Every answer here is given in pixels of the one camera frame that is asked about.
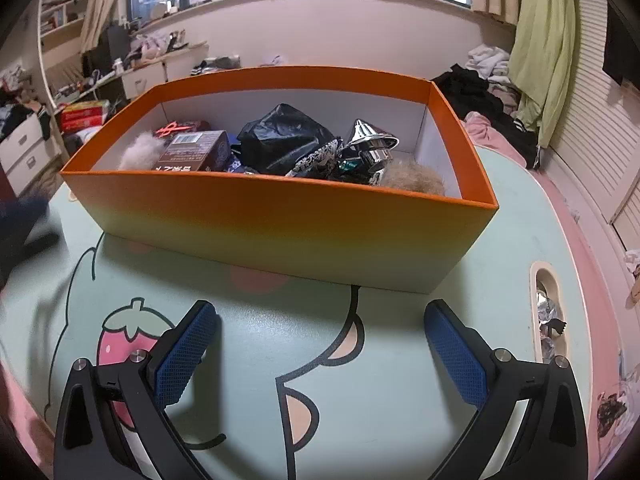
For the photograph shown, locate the red cardboard box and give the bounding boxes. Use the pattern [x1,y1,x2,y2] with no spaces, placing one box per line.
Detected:
[60,100,111,133]

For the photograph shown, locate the pink cloth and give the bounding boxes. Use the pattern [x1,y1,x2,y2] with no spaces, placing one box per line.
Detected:
[462,112,528,168]

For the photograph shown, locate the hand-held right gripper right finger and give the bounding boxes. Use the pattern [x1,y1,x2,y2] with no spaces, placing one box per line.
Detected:
[423,299,590,480]

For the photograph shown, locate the white clothes pile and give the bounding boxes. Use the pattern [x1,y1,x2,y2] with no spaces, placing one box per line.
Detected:
[467,45,516,86]

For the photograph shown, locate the black monitor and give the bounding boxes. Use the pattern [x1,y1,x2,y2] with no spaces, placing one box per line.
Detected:
[82,25,131,78]

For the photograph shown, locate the black clothes pile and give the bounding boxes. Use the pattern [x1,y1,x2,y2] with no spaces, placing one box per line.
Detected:
[432,64,541,168]

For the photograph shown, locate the teal toy car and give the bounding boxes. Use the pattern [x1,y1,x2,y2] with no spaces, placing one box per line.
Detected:
[340,119,401,186]

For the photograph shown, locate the white bookshelf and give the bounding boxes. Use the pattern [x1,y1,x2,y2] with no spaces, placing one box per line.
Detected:
[37,0,96,111]

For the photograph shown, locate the white fur scrunchie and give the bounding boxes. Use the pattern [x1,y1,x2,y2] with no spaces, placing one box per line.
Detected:
[117,131,166,171]

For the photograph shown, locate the white louvered wardrobe door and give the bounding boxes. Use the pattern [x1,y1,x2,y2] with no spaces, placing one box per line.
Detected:
[542,0,640,251]

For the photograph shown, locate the mint green cartoon desktop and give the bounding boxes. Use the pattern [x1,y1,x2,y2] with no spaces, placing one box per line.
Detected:
[0,142,626,480]

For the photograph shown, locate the black satin lace scrunchie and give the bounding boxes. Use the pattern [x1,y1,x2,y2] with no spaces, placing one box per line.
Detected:
[231,103,343,177]

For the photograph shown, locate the orange cardboard box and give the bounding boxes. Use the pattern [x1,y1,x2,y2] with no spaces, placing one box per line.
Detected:
[59,65,500,295]

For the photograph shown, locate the white cluttered side desk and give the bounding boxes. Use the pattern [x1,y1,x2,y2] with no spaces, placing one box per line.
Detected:
[120,42,211,101]

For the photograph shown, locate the black hanging garment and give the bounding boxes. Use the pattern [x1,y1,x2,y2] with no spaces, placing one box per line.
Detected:
[602,5,640,86]

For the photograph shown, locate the light green hanging garment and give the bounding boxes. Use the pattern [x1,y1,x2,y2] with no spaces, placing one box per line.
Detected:
[509,0,581,161]

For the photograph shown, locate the silver foil wrapper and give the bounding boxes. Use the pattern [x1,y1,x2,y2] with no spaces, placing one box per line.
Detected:
[536,290,568,361]

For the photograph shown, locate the brown fur scrunchie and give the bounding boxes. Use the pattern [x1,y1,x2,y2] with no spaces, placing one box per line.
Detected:
[372,157,448,196]

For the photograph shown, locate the red hair clip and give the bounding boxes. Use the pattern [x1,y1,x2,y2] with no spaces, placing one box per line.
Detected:
[156,120,211,138]

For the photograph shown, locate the white drawer cabinet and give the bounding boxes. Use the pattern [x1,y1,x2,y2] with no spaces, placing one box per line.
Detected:
[0,110,63,196]

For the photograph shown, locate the brown drink carton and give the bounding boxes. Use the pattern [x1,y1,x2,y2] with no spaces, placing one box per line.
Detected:
[150,130,232,173]

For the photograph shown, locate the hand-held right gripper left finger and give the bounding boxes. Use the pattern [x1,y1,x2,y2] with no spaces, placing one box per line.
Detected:
[52,299,221,480]

